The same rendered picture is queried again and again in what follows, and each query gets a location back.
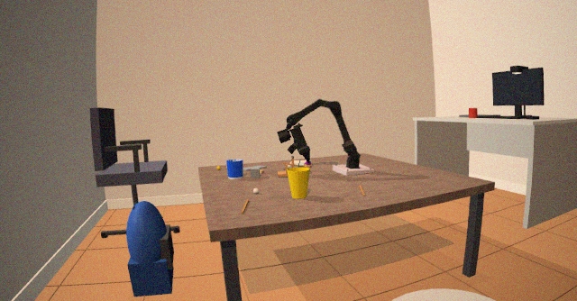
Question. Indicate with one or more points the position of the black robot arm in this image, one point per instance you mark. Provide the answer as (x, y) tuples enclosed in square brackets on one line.
[(348, 145)]

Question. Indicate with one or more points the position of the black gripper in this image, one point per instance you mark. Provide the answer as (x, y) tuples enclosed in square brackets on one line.
[(302, 148)]

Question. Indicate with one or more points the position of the yellow cup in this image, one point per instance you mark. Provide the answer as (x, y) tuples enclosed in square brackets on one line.
[(298, 181)]

